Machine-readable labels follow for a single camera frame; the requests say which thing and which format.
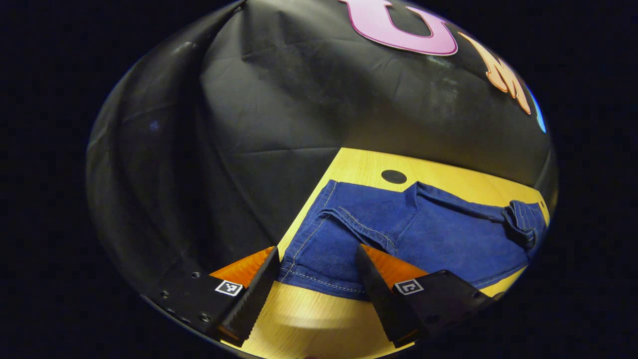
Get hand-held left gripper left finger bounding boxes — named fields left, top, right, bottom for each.
left=145, top=245, right=281, bottom=348

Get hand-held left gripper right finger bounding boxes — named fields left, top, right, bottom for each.
left=355, top=243, right=499, bottom=349

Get blue denim jeans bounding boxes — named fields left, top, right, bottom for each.
left=277, top=179, right=549, bottom=301

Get black backdrop cloth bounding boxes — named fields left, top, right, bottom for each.
left=86, top=0, right=559, bottom=300

